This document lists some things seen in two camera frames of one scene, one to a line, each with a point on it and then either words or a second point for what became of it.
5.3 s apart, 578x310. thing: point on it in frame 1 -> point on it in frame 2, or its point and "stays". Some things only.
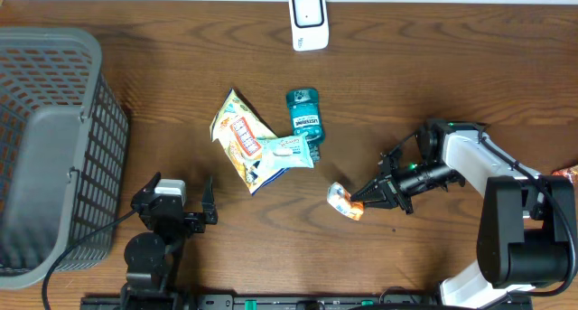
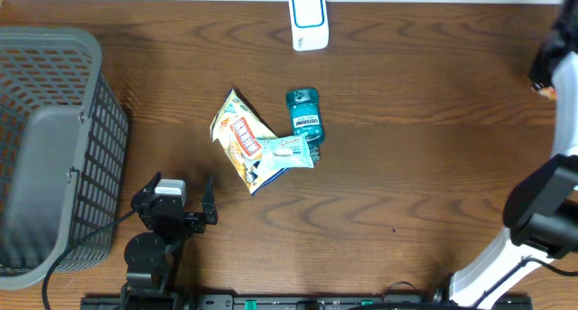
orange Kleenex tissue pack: x=340 y=200 -> x=549 y=92
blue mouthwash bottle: x=305 y=115 stays
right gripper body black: x=416 y=177 -> x=540 y=66
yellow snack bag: x=240 y=130 stays
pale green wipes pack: x=283 y=153 stays
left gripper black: x=196 y=222 stays
